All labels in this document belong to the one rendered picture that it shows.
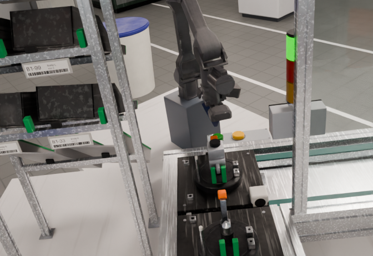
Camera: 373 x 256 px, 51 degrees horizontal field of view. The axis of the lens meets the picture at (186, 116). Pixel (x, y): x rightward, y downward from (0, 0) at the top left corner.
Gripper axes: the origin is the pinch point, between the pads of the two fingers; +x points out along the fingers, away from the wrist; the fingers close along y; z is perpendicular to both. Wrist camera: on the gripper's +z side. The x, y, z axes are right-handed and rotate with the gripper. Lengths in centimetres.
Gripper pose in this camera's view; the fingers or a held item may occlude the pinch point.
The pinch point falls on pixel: (214, 116)
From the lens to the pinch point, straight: 121.2
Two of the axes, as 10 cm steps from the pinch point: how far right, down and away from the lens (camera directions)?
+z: 9.7, -2.1, 1.2
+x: 1.2, 8.6, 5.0
